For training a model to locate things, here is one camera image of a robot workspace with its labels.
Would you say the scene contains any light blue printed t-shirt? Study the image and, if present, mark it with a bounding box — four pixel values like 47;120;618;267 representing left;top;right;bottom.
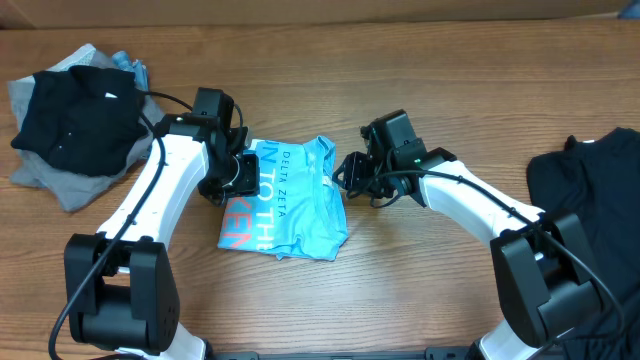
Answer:
218;136;349;261

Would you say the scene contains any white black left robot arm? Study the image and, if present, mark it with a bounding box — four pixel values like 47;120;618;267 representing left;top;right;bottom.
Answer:
60;114;258;359

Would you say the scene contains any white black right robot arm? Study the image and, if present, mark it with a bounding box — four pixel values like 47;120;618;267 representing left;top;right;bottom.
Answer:
333;146;610;359

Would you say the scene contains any black folded polo shirt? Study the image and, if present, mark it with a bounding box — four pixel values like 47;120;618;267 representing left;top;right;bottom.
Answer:
11;65;148;177

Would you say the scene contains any blue folded garment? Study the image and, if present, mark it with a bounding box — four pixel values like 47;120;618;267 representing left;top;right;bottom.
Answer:
112;50;149;91

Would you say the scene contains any grey folded garment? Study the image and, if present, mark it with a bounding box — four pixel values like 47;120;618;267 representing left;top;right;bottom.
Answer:
7;50;152;212

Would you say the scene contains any white mesh folded garment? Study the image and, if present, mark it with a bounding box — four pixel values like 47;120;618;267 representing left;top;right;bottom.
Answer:
49;44;97;72

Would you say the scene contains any black garment pile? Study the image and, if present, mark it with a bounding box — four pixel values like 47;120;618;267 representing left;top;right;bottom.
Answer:
526;128;639;359

